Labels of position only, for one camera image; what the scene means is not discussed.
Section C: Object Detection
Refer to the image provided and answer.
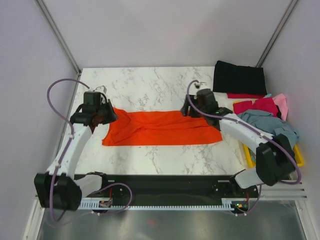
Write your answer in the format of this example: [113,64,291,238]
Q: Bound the aluminium frame post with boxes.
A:
[255,0,300,68]
[33,0,83,76]

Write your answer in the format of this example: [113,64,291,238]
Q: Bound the orange t shirt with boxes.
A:
[102,108,223,147]

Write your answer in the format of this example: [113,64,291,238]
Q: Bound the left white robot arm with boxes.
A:
[34,91,118,211]

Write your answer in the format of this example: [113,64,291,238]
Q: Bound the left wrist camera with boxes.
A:
[93,85,107,95]

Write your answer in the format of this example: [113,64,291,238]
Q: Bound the left aluminium frame post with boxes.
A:
[33,0,83,76]

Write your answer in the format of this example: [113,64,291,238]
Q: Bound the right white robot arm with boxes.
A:
[180,88,301,197]

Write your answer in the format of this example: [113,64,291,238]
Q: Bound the magenta t shirt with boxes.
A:
[233,97,279,117]

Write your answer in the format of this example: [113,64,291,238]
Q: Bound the folded red t shirt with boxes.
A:
[227,93,265,99]

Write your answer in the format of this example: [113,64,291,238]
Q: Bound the white slotted cable duct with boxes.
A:
[78,197,244,211]

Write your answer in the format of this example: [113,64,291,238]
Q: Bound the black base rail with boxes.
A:
[92,174,258,206]

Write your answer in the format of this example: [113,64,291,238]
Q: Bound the pink t shirt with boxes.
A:
[272,93,289,121]

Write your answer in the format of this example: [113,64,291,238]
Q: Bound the yellow plastic bin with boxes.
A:
[232,99,305,169]

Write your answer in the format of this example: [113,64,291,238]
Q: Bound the right aluminium frame post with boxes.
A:
[255,0,300,68]

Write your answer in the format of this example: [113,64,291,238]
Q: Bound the folded black t shirt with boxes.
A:
[213,60,267,96]

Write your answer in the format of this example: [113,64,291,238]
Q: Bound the grey blue t shirt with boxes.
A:
[237,109,300,149]

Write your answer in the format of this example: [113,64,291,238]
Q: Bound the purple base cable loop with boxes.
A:
[91,182,135,215]

